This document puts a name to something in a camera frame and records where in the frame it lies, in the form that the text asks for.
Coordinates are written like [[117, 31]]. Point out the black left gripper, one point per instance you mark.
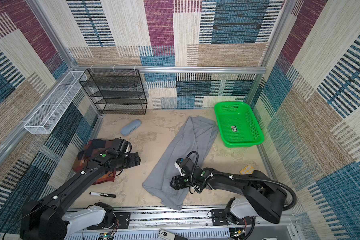
[[134, 160]]

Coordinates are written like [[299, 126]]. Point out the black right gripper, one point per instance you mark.
[[178, 182]]

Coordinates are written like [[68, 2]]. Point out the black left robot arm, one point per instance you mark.
[[47, 219]]

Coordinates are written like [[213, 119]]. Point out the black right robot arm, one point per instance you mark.
[[268, 198]]

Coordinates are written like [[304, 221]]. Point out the blue fabric glasses case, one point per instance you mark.
[[130, 127]]

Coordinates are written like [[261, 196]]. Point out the multicolour patchwork folded shirt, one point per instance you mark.
[[90, 150]]

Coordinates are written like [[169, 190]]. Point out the black marker pen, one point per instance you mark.
[[103, 195]]

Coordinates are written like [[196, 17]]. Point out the yellow calculator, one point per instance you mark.
[[247, 170]]

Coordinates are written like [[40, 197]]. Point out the green plastic basket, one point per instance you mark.
[[238, 125]]

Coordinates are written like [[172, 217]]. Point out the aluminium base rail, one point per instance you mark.
[[192, 223]]

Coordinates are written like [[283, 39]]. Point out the black wire mesh shelf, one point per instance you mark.
[[115, 91]]

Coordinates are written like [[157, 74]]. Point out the white wire mesh basket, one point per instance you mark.
[[46, 117]]

